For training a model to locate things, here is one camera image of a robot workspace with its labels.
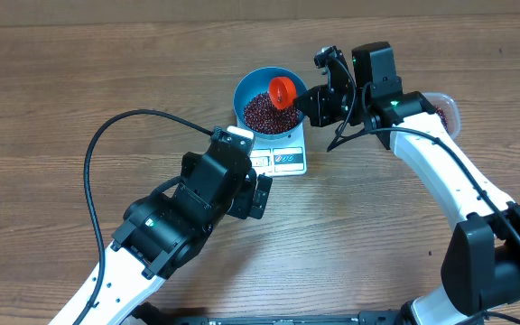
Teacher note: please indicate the orange measuring scoop blue handle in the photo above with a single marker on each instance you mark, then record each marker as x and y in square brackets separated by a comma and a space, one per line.
[282, 92]

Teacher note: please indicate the white kitchen scale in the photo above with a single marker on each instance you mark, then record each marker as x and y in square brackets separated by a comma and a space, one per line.
[280, 155]

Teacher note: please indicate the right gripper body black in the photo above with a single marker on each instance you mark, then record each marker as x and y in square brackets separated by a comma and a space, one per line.
[336, 109]

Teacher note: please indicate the red beans in bowl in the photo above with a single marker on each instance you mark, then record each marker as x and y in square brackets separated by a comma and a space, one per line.
[262, 116]

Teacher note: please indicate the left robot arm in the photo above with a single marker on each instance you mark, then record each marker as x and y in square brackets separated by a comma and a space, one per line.
[165, 230]

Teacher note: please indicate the clear plastic container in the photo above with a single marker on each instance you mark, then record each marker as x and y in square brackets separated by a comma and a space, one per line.
[450, 107]

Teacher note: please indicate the blue bowl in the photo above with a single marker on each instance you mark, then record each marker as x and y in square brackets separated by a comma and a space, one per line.
[257, 82]

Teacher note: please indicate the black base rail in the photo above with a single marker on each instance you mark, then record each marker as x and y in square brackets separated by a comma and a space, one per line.
[146, 313]

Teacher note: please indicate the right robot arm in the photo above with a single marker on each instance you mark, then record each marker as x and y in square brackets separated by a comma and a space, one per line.
[481, 268]

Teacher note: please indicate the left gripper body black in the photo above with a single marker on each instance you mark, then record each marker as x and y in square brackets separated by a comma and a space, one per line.
[243, 201]

